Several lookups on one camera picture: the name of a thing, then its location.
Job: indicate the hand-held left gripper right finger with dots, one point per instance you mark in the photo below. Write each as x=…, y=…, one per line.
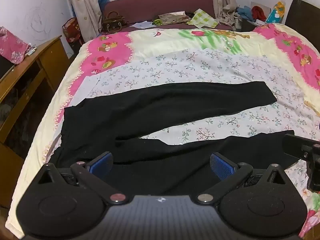
x=222, y=166

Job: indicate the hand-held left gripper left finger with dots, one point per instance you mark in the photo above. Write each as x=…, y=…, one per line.
x=101, y=163

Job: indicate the green checked cloth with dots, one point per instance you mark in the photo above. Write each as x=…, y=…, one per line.
x=202, y=17

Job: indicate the white paper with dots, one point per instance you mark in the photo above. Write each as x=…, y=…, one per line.
x=142, y=24

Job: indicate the white printed mug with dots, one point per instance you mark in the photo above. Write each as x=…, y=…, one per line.
x=238, y=24

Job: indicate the small white object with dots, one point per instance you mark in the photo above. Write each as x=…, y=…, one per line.
x=30, y=51

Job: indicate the red bag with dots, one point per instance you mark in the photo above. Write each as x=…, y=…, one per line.
x=71, y=28

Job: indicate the beige flat bag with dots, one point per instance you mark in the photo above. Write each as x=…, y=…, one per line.
x=175, y=17

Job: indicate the dark wooden board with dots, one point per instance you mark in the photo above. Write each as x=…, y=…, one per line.
x=302, y=15

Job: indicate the pink yellow cartoon quilt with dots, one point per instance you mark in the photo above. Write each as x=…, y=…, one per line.
x=160, y=40

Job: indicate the black television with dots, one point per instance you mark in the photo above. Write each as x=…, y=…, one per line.
x=5, y=67

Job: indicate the black pants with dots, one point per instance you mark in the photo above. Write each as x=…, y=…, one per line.
x=150, y=105

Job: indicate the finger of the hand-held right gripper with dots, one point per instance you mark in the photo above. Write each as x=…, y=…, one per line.
x=297, y=146

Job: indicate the white floral bed sheet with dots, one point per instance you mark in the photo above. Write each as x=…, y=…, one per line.
x=175, y=67

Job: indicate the brown handbag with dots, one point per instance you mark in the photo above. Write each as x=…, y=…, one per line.
x=113, y=23

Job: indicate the red cloth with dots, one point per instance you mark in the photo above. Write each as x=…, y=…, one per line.
x=258, y=12

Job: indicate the pink floral cloth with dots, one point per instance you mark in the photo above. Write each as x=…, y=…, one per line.
x=12, y=45

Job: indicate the blue cloth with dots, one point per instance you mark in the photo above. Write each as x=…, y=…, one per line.
x=245, y=12

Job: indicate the colourful tissue packet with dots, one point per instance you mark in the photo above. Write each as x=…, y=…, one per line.
x=275, y=12

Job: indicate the beige clothing pile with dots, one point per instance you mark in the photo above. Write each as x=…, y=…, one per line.
x=227, y=15

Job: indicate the wooden cabinet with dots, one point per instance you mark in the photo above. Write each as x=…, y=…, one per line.
x=50, y=55

